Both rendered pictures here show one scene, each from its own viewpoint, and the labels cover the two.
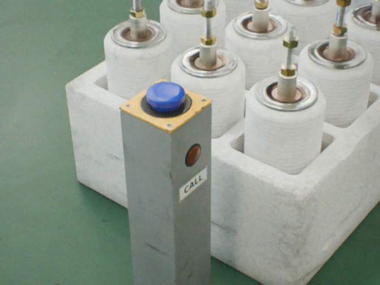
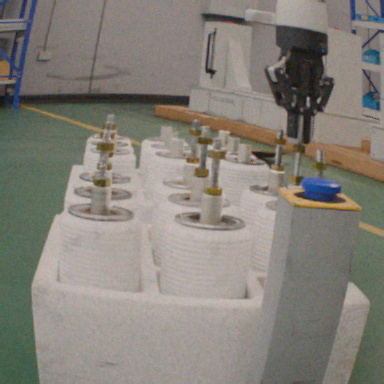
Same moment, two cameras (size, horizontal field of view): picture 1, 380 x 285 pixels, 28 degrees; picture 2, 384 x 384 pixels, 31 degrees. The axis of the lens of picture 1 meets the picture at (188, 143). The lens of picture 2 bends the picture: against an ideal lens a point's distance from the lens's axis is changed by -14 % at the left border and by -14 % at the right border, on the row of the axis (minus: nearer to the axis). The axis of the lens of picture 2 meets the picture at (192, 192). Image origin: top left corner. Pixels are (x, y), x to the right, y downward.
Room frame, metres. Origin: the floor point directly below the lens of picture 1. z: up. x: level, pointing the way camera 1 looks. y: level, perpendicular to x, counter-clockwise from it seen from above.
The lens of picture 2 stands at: (0.26, 0.57, 0.42)
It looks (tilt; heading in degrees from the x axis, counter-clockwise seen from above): 9 degrees down; 315
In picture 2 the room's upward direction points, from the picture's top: 5 degrees clockwise
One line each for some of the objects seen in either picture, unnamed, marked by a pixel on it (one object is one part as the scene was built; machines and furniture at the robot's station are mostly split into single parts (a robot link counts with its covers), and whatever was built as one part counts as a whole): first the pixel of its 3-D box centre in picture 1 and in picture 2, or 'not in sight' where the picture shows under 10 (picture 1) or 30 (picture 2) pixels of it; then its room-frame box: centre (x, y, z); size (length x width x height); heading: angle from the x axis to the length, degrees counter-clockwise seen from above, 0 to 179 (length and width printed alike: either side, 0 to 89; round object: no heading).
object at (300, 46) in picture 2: not in sight; (302, 56); (0.85, -0.19, 0.45); 0.08 x 0.08 x 0.09
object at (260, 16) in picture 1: (260, 17); (200, 190); (0.93, -0.10, 0.26); 0.02 x 0.02 x 0.03
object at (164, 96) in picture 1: (165, 98); (321, 191); (0.65, 0.02, 0.32); 0.04 x 0.04 x 0.02
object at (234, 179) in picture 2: not in sight; (238, 212); (1.18, -0.46, 0.16); 0.10 x 0.10 x 0.18
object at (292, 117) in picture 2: not in sight; (289, 118); (0.85, -0.17, 0.37); 0.03 x 0.01 x 0.05; 88
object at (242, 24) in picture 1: (260, 25); (199, 201); (0.93, -0.10, 0.25); 0.08 x 0.08 x 0.01
